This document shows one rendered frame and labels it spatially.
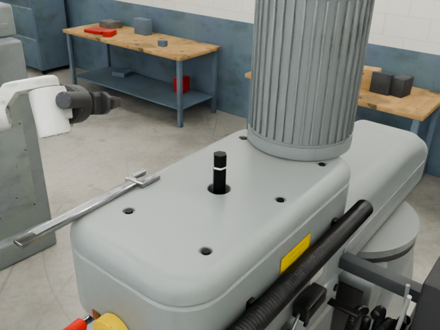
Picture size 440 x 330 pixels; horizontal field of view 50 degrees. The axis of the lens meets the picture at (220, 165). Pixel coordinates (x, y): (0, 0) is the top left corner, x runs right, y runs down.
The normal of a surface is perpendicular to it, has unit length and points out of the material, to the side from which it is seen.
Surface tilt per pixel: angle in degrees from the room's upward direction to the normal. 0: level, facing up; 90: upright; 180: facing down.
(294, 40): 90
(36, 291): 0
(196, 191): 0
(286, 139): 90
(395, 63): 90
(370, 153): 0
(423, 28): 90
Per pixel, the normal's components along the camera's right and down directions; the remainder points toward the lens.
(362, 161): 0.03, -0.89
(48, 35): 0.79, 0.30
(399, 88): -0.74, 0.30
